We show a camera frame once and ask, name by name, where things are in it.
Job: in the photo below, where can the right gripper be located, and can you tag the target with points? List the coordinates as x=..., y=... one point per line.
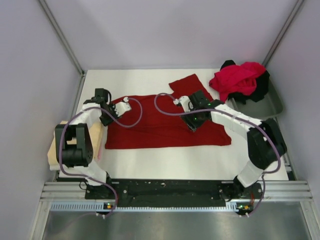
x=192, y=125

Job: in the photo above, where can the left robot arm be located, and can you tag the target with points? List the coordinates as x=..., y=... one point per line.
x=74, y=148

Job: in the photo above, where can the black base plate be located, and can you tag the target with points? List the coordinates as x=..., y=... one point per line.
x=172, y=193

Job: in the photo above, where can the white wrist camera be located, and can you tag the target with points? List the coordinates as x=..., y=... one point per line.
x=120, y=108
x=185, y=103

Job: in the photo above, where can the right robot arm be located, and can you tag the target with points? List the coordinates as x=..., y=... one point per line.
x=265, y=143

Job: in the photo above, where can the left aluminium corner post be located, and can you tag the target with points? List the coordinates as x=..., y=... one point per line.
x=60, y=36

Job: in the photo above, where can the grey slotted cable duct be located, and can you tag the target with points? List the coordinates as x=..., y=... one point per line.
x=59, y=206

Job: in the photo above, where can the aluminium corner post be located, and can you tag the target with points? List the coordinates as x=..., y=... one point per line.
x=60, y=36
x=297, y=7

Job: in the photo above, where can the dark red t shirt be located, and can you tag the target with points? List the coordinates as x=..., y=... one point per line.
x=145, y=127

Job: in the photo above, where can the aluminium front rail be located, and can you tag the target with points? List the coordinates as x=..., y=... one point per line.
x=282, y=191

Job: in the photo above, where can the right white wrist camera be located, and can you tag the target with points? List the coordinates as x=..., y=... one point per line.
x=185, y=103

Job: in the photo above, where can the grey plastic tray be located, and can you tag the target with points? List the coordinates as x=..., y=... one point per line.
x=270, y=106

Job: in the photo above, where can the folded white t shirt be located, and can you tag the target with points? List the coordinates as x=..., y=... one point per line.
x=54, y=167

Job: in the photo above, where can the right aluminium corner post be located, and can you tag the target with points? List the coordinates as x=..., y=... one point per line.
x=297, y=7

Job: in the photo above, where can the bright red t shirt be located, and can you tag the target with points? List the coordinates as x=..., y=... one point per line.
x=235, y=80

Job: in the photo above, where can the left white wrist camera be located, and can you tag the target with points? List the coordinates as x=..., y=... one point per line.
x=120, y=108

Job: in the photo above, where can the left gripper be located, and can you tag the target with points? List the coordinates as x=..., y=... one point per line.
x=106, y=122

